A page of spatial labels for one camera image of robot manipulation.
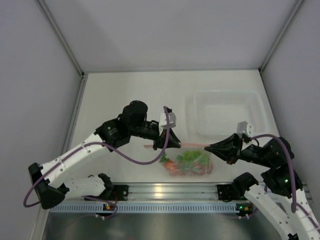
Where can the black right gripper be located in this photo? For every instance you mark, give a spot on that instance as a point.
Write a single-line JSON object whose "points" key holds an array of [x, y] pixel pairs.
{"points": [[229, 148]]}

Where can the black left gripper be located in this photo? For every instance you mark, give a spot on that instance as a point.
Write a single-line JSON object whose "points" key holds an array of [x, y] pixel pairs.
{"points": [[173, 141]]}

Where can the clear zip top bag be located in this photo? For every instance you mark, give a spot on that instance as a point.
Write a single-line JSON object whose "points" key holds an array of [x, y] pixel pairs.
{"points": [[173, 153]]}

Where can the green fake grapes bunch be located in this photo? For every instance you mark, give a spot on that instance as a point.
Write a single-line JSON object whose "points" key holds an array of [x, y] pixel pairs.
{"points": [[192, 157]]}

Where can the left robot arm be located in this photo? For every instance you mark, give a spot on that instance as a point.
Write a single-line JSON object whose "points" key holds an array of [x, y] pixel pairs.
{"points": [[53, 182]]}

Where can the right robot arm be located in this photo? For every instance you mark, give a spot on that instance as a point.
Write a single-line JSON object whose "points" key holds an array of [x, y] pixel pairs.
{"points": [[282, 199]]}

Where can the orange fake carrot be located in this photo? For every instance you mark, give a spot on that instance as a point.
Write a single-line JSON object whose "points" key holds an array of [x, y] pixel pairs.
{"points": [[170, 166]]}

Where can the white perforated plastic basket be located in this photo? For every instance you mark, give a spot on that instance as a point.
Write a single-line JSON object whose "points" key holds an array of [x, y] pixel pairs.
{"points": [[216, 113]]}

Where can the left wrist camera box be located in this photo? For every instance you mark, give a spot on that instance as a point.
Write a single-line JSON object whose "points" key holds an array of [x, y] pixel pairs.
{"points": [[167, 119]]}

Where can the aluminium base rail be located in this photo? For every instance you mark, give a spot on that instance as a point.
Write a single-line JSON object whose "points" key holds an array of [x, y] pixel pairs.
{"points": [[199, 191]]}

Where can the aluminium frame post left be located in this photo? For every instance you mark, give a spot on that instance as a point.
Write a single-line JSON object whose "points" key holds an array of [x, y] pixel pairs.
{"points": [[60, 36]]}

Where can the aluminium frame post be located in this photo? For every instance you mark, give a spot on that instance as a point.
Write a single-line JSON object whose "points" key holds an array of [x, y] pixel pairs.
{"points": [[288, 21], [60, 36]]}

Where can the grey slotted cable duct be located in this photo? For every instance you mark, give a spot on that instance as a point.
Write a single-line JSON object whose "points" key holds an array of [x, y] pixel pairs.
{"points": [[130, 207]]}

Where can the aluminium frame post right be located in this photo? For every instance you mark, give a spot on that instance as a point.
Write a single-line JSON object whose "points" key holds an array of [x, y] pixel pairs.
{"points": [[288, 21]]}

